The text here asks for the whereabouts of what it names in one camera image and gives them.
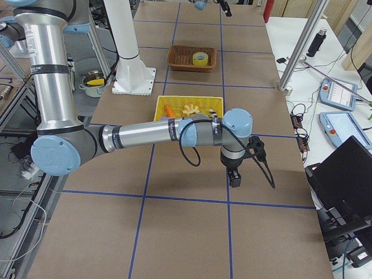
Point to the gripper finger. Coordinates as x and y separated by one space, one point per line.
234 178
225 7

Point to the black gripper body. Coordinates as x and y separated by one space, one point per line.
231 165

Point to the yellow clear tape roll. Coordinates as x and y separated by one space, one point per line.
200 59

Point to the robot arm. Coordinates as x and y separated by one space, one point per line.
201 4
64 144

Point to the yellow woven basket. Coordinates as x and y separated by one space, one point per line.
177 103

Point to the brown wicker basket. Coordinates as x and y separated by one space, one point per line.
180 58

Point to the toy panda figure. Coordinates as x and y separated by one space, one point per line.
212 113

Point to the toy croissant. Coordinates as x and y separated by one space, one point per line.
190 109

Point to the toy carrot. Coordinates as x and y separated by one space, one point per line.
169 112

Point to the black water bottle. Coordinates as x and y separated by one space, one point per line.
317 42

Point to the black laptop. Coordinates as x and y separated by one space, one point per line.
343 179

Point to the teach pendant near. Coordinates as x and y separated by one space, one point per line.
339 126

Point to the teach pendant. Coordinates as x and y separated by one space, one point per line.
339 126
334 95

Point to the teach pendant far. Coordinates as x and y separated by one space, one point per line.
334 95

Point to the white enamel pot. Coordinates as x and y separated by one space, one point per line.
92 84

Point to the aluminium frame post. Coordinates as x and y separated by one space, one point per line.
301 44

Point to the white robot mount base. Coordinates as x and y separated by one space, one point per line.
132 75

